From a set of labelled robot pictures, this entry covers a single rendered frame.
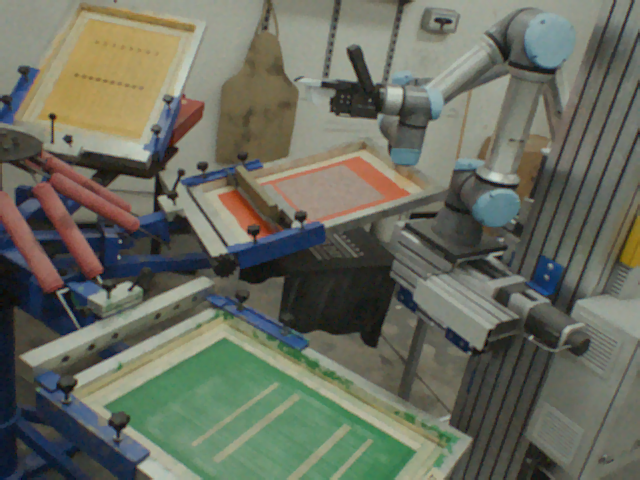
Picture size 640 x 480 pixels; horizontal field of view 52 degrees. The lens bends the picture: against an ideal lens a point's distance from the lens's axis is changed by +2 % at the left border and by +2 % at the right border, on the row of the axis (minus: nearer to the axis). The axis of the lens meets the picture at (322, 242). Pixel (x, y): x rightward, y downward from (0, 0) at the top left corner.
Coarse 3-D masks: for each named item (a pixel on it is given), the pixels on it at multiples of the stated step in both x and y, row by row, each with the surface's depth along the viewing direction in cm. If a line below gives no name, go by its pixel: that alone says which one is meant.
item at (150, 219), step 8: (144, 216) 213; (152, 216) 213; (160, 216) 212; (144, 224) 209; (152, 224) 210; (168, 224) 213; (176, 224) 214; (184, 224) 215; (136, 232) 209; (152, 232) 212
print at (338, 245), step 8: (328, 240) 248; (336, 240) 249; (344, 240) 250; (312, 248) 239; (320, 248) 240; (328, 248) 241; (336, 248) 243; (344, 248) 244; (352, 248) 245; (320, 256) 234; (328, 256) 235; (336, 256) 236; (344, 256) 237; (352, 256) 239; (360, 256) 240
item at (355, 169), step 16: (352, 160) 259; (288, 176) 251; (304, 176) 249; (320, 176) 248; (336, 176) 247; (352, 176) 246; (368, 176) 245; (224, 192) 243; (288, 192) 239; (304, 192) 238; (240, 208) 231
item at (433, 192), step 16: (352, 144) 264; (368, 144) 262; (288, 160) 255; (304, 160) 257; (384, 160) 253; (256, 176) 251; (416, 176) 234; (192, 192) 237; (432, 192) 223; (208, 208) 226; (368, 208) 217; (384, 208) 216; (400, 208) 218; (416, 208) 222; (224, 224) 215; (336, 224) 210; (352, 224) 213; (224, 240) 207
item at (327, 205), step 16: (384, 176) 244; (320, 192) 237; (336, 192) 236; (352, 192) 235; (368, 192) 234; (384, 192) 233; (400, 192) 232; (304, 208) 227; (320, 208) 226; (336, 208) 226; (352, 208) 225; (240, 224) 221; (256, 224) 220
